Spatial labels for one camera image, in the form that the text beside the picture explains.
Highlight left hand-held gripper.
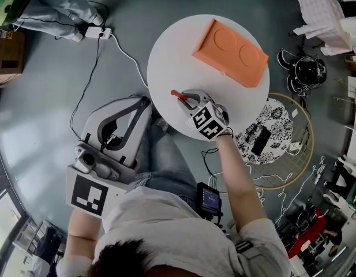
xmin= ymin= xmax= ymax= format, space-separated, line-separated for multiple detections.
xmin=65 ymin=96 xmax=152 ymax=219

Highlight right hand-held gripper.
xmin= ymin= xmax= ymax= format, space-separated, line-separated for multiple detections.
xmin=179 ymin=88 xmax=234 ymax=142

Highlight small red marker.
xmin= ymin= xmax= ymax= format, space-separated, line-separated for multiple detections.
xmin=170 ymin=89 xmax=196 ymax=102

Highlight person's left forearm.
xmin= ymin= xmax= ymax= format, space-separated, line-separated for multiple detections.
xmin=66 ymin=208 xmax=103 ymax=242

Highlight person's right forearm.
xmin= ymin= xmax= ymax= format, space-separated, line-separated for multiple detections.
xmin=215 ymin=130 xmax=269 ymax=233

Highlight person's right shoe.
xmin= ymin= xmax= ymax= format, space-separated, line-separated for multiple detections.
xmin=153 ymin=117 xmax=168 ymax=132

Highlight round white side table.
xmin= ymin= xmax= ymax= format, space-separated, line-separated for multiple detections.
xmin=147 ymin=14 xmax=271 ymax=141

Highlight person's legs in jeans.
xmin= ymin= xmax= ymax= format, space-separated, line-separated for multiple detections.
xmin=136 ymin=122 xmax=199 ymax=204

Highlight orange rectangular box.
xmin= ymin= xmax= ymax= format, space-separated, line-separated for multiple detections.
xmin=192 ymin=18 xmax=269 ymax=88

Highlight black pen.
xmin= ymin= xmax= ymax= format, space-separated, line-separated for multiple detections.
xmin=246 ymin=123 xmax=258 ymax=143

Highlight black phone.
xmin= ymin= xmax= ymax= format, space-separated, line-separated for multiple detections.
xmin=250 ymin=125 xmax=272 ymax=156

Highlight black white floral cushion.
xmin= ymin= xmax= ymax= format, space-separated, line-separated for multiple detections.
xmin=234 ymin=98 xmax=294 ymax=166

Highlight black screen device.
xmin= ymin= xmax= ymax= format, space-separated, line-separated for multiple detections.
xmin=196 ymin=182 xmax=224 ymax=223

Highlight wide white power strip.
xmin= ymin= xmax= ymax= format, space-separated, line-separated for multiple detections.
xmin=84 ymin=26 xmax=112 ymax=39

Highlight person's torso in light shirt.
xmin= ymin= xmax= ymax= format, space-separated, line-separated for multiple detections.
xmin=56 ymin=180 xmax=294 ymax=277

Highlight brown cardboard box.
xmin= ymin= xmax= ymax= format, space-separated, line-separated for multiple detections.
xmin=0 ymin=31 xmax=26 ymax=89

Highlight white draped cloth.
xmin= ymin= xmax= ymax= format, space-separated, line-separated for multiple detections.
xmin=289 ymin=0 xmax=354 ymax=57

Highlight red metal stand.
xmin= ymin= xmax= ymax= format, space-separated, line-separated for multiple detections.
xmin=287 ymin=208 xmax=330 ymax=260

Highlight black cable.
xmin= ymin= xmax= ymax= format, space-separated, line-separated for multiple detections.
xmin=17 ymin=1 xmax=110 ymax=31
xmin=69 ymin=35 xmax=105 ymax=141

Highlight white power strip cable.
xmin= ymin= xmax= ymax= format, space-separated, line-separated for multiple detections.
xmin=109 ymin=33 xmax=151 ymax=89

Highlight gold wire basket table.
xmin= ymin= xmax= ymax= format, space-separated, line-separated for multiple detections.
xmin=235 ymin=92 xmax=314 ymax=190

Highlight black headset with cables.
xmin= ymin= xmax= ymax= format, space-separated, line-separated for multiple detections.
xmin=277 ymin=47 xmax=328 ymax=98

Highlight tangled white cable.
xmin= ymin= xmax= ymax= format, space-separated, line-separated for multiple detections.
xmin=246 ymin=154 xmax=327 ymax=227

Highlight grey shoulder strap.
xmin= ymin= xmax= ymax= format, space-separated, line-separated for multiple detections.
xmin=234 ymin=239 xmax=282 ymax=271

